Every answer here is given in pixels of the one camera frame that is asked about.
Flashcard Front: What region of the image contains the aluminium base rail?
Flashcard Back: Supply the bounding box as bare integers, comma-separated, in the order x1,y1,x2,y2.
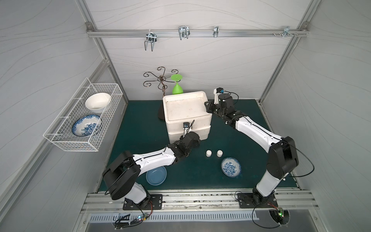
81,188,319,213

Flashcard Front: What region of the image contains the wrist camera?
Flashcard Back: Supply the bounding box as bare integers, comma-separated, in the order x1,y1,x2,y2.
214,88,224,104
183,122,191,130

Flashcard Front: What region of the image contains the blue patterned bowl in basket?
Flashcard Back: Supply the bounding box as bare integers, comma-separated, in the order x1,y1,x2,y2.
71,114,101,137

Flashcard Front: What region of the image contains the green plastic wine glass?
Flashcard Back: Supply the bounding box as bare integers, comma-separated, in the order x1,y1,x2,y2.
171,74,184,95

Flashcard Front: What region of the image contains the aluminium top rail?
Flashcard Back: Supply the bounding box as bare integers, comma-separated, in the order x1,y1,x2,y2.
87,29,310,38

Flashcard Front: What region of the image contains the brown metal cup rack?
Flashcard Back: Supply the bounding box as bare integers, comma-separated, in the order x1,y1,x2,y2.
143,66,175,121

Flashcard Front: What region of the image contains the white bowl in basket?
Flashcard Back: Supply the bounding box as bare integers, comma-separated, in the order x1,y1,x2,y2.
85,93,111,114

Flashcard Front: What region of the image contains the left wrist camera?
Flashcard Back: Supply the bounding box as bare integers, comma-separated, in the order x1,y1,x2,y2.
183,122,191,130

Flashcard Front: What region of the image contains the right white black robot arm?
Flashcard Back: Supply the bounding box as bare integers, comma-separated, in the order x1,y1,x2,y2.
204,93,299,206

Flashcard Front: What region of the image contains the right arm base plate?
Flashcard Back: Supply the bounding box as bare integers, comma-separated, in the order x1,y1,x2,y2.
235,192,278,209

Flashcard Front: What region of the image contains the metal hook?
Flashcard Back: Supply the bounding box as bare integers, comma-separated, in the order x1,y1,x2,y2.
213,26,219,38
144,32,157,51
272,27,299,38
178,26,190,40

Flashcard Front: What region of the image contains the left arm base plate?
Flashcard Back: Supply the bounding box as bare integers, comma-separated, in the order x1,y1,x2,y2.
123,194,163,211

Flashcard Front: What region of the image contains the white wire basket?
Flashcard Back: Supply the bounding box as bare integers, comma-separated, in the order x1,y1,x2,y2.
43,78,123,152

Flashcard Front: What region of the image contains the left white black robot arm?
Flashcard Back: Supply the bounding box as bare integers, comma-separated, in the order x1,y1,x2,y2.
102,132,200,209

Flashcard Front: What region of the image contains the blue white patterned bowl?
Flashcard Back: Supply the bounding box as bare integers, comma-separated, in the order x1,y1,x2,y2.
221,157,242,178

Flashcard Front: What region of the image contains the white three-drawer cabinet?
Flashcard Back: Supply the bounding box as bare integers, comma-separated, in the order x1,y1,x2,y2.
163,91,212,143

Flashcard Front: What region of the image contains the plain blue bowl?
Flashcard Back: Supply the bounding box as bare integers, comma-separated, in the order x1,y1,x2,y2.
146,166,167,186

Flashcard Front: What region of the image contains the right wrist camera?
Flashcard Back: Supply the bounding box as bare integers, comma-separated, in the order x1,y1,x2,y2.
214,88,224,104

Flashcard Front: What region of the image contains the black cable right base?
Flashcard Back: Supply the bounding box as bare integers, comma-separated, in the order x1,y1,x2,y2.
250,205,288,230

